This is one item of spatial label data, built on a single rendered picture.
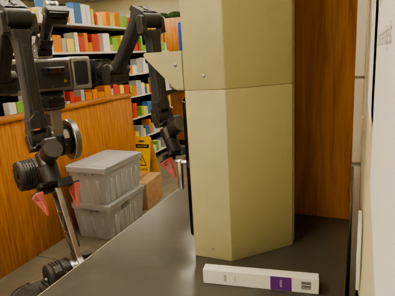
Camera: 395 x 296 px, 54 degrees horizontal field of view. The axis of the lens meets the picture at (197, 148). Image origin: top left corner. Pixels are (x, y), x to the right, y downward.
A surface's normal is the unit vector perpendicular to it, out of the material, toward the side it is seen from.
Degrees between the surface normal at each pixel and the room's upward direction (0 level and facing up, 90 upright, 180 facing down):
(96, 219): 95
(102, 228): 95
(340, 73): 90
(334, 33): 90
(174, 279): 0
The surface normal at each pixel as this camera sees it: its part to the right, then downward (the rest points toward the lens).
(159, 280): -0.06, -0.97
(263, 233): 0.38, 0.19
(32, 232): 0.92, 0.04
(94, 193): -0.38, 0.33
